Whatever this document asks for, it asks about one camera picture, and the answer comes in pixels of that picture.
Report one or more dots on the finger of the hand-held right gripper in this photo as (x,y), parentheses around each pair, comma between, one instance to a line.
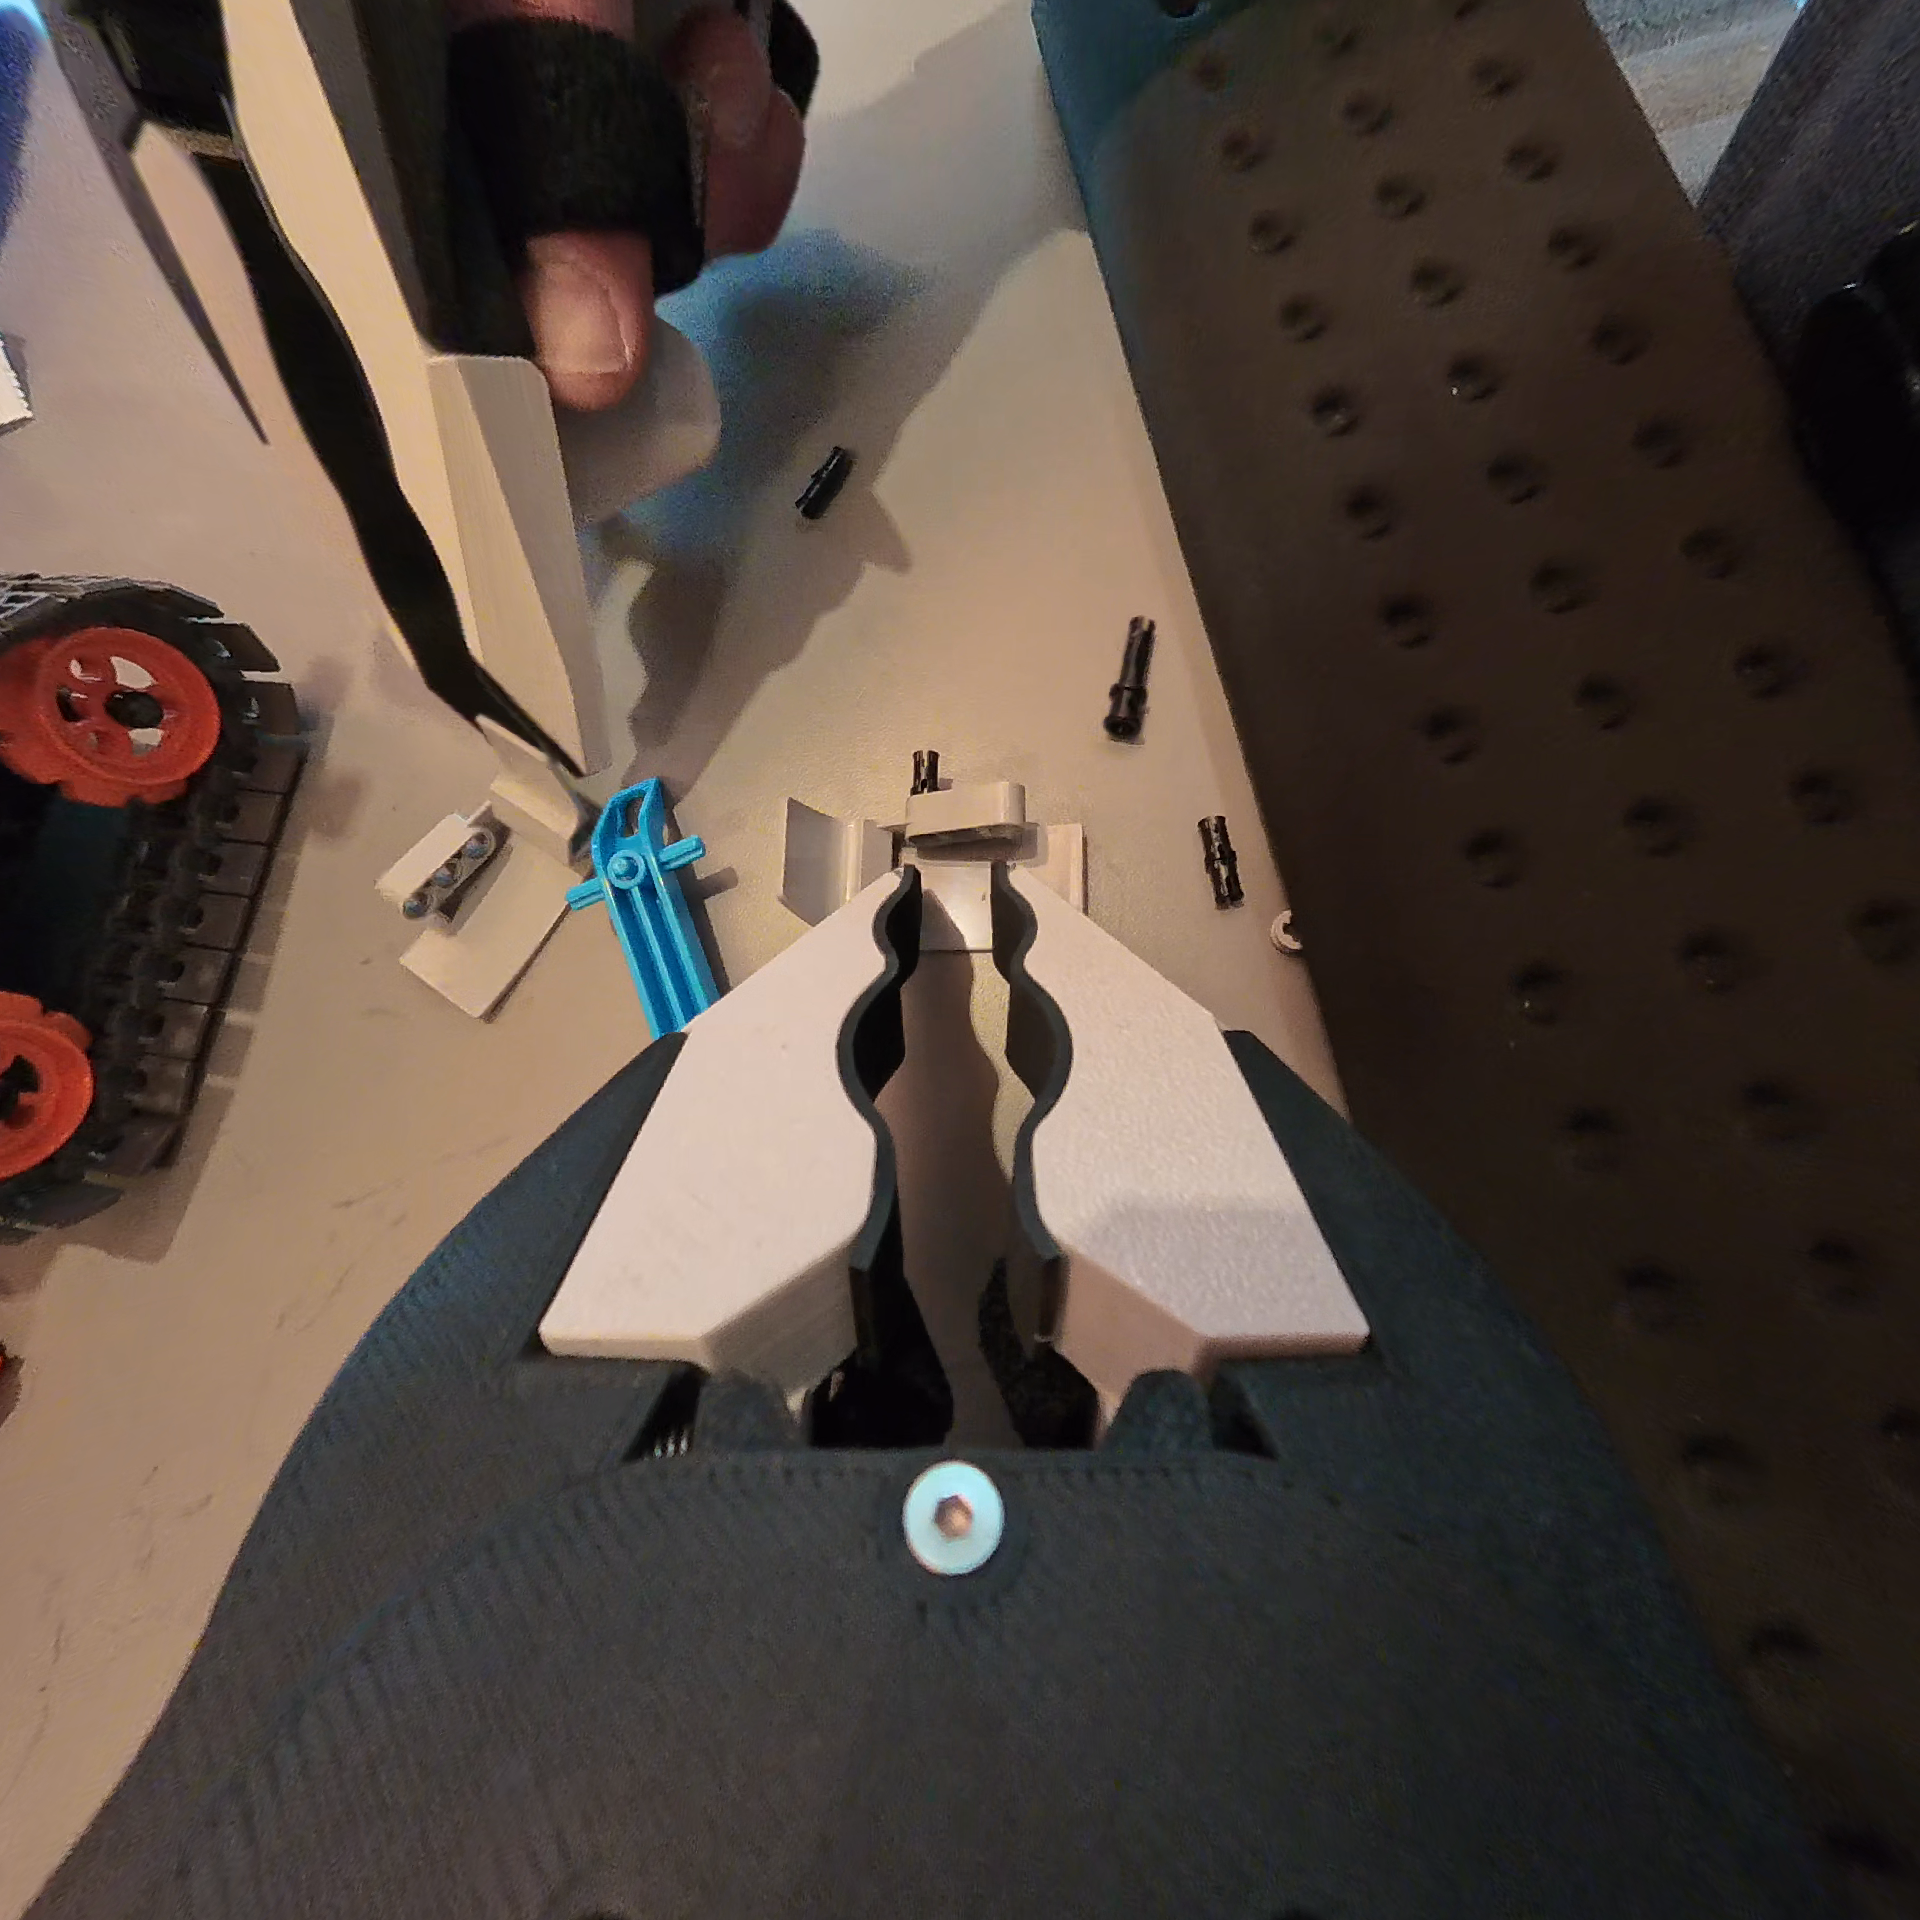
(511,523)
(188,227)

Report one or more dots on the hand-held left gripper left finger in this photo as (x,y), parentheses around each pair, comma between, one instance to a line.
(720,1186)

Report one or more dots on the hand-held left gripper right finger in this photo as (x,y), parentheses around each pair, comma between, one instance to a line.
(1200,1186)

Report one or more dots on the teal separator tool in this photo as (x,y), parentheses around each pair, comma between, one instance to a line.
(653,931)

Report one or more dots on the grey curved panel assembly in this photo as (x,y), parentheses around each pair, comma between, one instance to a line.
(816,864)
(482,962)

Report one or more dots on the person's right hand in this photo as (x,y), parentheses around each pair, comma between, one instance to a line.
(591,331)

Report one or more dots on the black connector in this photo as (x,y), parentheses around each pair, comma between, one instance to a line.
(1223,861)

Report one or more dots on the grey orange tracked toy robot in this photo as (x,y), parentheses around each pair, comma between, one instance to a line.
(120,841)

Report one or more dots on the black perforated chair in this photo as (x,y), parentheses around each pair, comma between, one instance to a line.
(1501,750)

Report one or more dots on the person's dark clothing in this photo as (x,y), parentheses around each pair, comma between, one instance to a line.
(1847,227)

